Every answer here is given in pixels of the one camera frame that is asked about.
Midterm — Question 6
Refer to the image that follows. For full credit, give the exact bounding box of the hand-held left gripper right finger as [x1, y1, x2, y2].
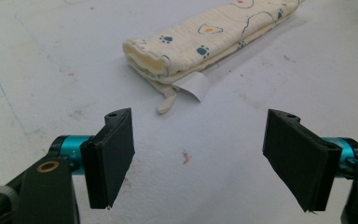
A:
[262, 108, 358, 213]

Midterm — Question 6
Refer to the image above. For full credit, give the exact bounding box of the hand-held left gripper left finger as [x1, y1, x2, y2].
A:
[49, 107, 136, 210]

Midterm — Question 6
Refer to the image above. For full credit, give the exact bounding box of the cream printed cloth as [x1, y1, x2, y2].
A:
[122, 0, 306, 115]

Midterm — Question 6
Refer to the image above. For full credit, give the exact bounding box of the white foam board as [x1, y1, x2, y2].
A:
[0, 0, 358, 224]

